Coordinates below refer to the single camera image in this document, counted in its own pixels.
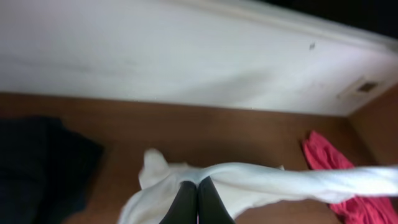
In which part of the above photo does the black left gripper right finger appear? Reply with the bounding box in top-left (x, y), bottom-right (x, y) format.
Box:
top-left (197, 177), bottom-right (235, 224)

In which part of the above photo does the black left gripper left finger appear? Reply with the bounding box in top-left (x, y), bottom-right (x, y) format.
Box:
top-left (160, 181), bottom-right (198, 224)

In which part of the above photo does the white t-shirt with robot print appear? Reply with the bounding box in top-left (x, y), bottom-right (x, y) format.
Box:
top-left (117, 148), bottom-right (398, 224)

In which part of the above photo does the black folded clothes pile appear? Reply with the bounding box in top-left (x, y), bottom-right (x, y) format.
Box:
top-left (1, 116), bottom-right (104, 224)

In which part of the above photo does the red t-shirt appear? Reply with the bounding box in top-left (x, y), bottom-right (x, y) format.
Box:
top-left (302, 131), bottom-right (397, 224)

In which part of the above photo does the white wall outlet plate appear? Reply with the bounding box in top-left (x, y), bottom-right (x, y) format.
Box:
top-left (336, 77), bottom-right (384, 99)

